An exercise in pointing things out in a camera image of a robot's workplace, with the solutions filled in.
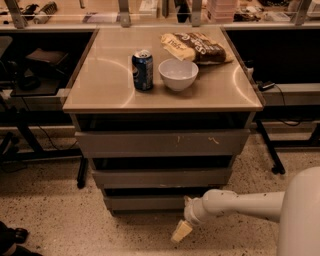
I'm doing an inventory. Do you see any dark box under desk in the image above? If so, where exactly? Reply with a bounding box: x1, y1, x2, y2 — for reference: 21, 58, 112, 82
25, 48, 69, 78

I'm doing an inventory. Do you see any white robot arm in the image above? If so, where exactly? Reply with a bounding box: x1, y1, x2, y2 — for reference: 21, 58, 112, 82
171, 167, 320, 256

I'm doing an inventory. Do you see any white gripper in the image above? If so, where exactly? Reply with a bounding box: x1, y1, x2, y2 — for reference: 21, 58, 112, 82
171, 189, 230, 243

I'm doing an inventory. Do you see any grey top drawer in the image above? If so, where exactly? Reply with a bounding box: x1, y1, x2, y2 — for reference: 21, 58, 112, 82
75, 129, 249, 158

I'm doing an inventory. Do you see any black desk leg left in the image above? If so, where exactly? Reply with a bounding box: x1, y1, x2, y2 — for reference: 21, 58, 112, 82
77, 157, 88, 189

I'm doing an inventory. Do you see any black power adapter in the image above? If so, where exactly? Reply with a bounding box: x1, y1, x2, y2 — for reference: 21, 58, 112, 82
258, 81, 275, 92

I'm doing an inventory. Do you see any white bowl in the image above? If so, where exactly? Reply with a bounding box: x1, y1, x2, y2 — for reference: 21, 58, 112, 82
158, 59, 199, 92

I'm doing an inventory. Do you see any grey bottom drawer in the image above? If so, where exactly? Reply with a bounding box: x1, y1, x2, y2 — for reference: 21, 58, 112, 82
104, 195, 193, 211

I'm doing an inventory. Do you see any black desk leg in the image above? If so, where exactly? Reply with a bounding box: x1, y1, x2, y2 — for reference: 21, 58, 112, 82
77, 157, 88, 189
256, 120, 286, 175

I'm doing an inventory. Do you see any brown chip bag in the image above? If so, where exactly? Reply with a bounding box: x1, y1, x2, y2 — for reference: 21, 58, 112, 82
161, 32, 233, 65

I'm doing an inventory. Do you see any blue soda can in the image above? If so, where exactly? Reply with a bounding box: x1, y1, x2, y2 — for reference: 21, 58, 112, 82
131, 49, 153, 91

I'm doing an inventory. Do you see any grey drawer cabinet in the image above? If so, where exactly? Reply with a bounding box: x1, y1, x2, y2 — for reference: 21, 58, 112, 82
63, 26, 263, 200

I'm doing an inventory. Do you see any grey middle drawer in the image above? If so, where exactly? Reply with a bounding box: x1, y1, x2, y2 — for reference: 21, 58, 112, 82
92, 168, 232, 189

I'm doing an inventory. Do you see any black desk leg right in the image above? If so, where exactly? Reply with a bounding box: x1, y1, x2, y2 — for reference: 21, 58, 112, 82
256, 120, 286, 175

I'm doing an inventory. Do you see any pink storage box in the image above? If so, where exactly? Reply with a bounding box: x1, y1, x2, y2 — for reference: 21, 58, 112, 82
206, 0, 238, 23

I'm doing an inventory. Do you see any grey drawer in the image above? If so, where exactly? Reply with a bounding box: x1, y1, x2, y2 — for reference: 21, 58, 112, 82
75, 129, 249, 158
104, 195, 193, 211
92, 168, 232, 189

